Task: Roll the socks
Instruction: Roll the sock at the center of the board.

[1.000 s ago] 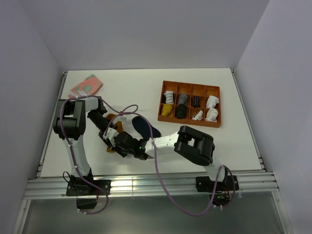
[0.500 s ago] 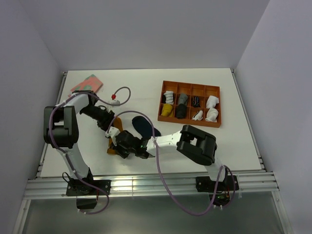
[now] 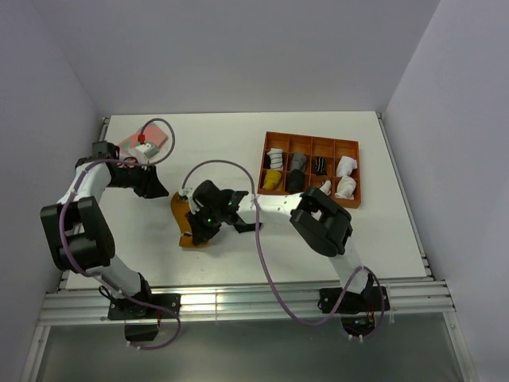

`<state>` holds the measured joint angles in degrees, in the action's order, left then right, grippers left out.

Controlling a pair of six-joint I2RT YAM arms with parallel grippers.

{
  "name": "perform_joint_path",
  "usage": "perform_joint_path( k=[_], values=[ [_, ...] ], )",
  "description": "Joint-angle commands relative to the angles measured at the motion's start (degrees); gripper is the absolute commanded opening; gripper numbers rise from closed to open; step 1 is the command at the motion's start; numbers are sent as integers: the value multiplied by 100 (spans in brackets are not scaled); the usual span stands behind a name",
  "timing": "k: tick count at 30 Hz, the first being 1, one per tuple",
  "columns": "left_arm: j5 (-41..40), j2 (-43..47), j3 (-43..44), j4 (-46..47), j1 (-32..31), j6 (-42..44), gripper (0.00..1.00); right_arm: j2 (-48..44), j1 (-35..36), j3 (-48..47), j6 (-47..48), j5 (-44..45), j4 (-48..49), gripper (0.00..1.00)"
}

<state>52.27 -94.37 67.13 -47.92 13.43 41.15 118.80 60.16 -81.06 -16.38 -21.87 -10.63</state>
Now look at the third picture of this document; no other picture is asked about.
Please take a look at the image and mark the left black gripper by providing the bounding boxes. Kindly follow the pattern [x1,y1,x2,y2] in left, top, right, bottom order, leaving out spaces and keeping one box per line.
[107,159,169,199]

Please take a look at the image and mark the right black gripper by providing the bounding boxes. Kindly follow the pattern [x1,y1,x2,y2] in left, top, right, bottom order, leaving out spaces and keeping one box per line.
[186,205,223,246]

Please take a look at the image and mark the mustard yellow striped sock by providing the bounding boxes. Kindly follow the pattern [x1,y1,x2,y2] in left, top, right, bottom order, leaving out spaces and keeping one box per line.
[170,192,208,251]

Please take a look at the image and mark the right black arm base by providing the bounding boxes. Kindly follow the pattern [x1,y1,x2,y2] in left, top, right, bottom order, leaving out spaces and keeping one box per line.
[317,286,390,337]

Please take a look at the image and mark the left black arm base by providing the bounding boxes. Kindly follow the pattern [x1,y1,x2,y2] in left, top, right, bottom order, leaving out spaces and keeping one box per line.
[99,286,181,351]

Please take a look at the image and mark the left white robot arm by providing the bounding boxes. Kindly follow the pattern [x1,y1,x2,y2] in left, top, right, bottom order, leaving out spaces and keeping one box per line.
[40,141,169,318]

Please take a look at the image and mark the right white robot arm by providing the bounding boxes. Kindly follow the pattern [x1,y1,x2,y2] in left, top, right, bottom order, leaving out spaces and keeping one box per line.
[180,180,373,310]

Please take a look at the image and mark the pink green patterned socks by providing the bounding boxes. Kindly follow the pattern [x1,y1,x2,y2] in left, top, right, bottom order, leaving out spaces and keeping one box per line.
[117,123,169,156]

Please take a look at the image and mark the navy blue sock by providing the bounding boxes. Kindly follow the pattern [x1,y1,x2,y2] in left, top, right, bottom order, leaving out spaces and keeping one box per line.
[233,220,263,234]

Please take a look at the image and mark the yellow rolled sock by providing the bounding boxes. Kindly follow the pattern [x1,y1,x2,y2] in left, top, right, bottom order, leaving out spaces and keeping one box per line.
[262,170,284,191]

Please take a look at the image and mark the black white striped rolled sock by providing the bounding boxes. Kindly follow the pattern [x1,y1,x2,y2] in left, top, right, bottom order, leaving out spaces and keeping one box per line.
[264,148,284,171]

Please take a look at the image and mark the dark grey rolled sock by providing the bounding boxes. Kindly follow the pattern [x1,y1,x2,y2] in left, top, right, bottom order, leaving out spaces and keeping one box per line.
[286,169,305,193]

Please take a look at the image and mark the orange divided tray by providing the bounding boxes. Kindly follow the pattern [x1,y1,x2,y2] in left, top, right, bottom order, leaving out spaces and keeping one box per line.
[258,131,362,209]

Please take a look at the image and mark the light grey rolled sock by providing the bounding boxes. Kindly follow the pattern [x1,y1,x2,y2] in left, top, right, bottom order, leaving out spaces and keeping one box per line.
[289,152,307,172]

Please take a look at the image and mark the black patterned rolled sock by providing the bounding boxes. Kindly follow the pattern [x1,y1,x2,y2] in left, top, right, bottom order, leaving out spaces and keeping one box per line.
[313,157,328,176]

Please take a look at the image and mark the small white rolled sock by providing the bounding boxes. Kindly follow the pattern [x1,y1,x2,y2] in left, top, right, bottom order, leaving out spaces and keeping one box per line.
[314,179,332,196]

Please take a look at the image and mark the lower white rolled sock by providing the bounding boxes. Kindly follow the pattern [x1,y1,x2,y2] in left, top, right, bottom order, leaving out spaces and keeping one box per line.
[335,176,357,200]

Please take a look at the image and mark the upper white rolled sock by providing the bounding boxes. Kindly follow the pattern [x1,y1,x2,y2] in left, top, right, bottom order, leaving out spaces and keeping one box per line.
[336,156,358,177]

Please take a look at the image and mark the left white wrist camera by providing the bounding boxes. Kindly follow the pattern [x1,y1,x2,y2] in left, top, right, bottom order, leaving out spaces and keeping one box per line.
[129,136,160,164]

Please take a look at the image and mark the aluminium front rail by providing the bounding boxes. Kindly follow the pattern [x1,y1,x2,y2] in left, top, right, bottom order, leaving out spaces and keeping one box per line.
[37,280,455,326]

